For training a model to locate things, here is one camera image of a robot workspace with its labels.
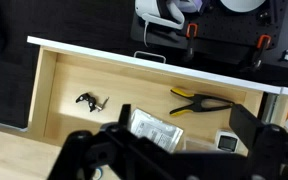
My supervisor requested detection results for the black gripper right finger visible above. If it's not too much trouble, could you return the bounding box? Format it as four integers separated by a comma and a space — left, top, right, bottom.
229, 104, 288, 180

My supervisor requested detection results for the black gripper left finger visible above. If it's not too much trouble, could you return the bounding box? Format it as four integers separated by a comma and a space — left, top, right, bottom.
47, 104, 172, 180

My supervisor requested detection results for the wooden tool drawer white front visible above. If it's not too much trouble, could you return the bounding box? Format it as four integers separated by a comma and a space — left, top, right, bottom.
27, 35, 282, 158

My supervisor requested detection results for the white digital timer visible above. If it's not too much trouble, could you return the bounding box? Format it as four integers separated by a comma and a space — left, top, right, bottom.
215, 129, 240, 154

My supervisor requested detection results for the clear plastic box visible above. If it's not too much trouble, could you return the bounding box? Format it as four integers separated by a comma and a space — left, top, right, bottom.
183, 137, 218, 153

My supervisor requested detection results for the silver foil bag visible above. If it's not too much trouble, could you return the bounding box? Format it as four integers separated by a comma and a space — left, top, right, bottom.
129, 108, 184, 154

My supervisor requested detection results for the black pegboard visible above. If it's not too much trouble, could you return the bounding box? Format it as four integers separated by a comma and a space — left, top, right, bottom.
130, 0, 288, 66

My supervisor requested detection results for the white round disc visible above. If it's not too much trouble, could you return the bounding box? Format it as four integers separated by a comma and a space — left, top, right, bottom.
219, 0, 268, 14

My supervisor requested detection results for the white VR headset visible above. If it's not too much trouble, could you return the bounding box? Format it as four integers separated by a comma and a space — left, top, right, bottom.
134, 0, 205, 48

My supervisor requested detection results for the black clamp mount with screw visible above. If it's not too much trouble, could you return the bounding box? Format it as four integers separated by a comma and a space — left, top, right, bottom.
75, 92, 111, 113

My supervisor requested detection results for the black clamp orange handle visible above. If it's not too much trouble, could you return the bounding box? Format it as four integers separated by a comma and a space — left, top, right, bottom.
183, 23, 199, 64
238, 34, 272, 73

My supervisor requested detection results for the metal tool drawer handle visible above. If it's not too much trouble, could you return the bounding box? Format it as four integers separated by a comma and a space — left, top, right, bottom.
133, 50, 167, 64

